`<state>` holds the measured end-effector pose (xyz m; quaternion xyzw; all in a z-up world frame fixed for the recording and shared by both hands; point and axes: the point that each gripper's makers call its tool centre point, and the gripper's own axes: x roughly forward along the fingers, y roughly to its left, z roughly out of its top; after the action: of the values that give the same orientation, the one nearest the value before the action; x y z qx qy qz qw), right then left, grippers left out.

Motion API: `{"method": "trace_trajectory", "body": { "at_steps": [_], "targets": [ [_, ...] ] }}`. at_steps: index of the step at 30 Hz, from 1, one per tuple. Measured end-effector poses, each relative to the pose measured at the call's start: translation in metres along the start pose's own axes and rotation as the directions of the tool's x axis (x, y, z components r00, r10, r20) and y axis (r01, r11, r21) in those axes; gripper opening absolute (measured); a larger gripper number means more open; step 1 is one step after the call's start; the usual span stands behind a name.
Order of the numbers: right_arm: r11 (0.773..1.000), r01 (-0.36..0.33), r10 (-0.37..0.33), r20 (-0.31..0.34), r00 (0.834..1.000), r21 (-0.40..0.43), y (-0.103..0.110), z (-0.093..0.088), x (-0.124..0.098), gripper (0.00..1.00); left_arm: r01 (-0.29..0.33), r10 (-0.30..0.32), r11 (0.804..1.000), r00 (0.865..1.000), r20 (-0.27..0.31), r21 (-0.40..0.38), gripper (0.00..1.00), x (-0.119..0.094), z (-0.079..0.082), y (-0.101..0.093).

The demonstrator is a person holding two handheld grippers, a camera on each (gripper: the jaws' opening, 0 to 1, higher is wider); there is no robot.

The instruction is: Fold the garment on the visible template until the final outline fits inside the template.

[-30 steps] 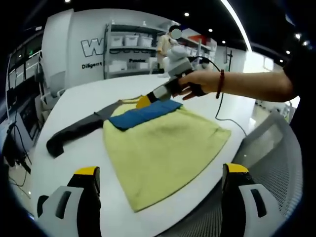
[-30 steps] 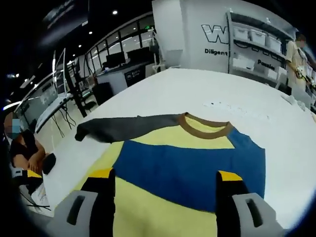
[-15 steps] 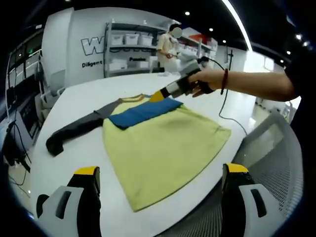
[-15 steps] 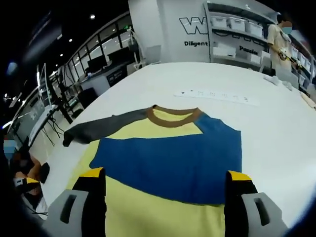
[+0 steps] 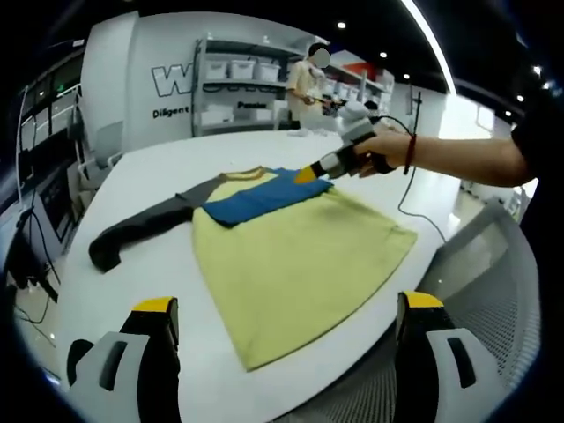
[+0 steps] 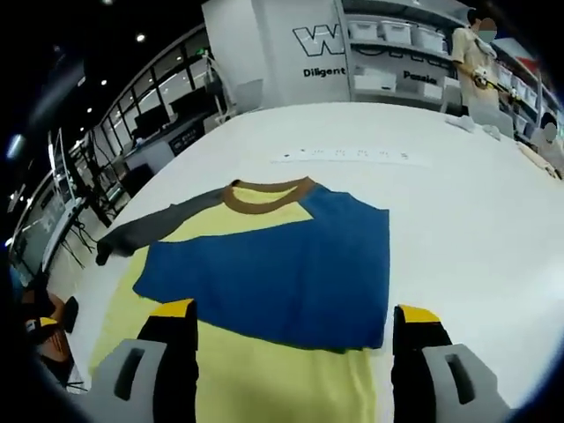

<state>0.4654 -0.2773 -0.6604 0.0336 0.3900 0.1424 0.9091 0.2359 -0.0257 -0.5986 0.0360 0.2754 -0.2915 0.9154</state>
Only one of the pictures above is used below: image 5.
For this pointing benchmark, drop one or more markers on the yellow garment with grey and blue sleeves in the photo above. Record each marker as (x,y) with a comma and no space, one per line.
(299,264)

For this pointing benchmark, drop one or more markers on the person's right hand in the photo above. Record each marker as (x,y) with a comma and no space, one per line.
(394,150)

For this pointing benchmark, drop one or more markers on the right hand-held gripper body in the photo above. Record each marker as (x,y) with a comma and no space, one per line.
(357,125)

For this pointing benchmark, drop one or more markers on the ceiling light strip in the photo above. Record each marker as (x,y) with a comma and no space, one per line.
(434,48)

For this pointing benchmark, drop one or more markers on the row of white storage bins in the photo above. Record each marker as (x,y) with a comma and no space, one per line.
(242,70)

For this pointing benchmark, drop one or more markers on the metal shelving rack with bins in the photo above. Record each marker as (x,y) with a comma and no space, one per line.
(365,83)

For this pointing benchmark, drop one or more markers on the black monitor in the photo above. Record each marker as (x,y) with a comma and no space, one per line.
(57,207)

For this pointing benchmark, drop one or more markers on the grey mesh office chair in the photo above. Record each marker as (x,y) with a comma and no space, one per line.
(484,273)

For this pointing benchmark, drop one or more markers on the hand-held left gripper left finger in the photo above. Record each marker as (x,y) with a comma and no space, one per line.
(136,374)

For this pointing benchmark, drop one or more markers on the person's dark shirt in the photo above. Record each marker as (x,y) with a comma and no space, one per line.
(537,150)

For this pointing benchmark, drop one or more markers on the black pole stand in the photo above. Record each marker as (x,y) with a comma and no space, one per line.
(415,112)

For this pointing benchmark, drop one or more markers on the crumpled white cloth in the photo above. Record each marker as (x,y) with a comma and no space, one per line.
(299,133)

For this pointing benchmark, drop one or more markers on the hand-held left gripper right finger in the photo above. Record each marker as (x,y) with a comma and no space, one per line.
(436,379)

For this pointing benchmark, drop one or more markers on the grey metal shelving rack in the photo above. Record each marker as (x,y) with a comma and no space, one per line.
(247,88)

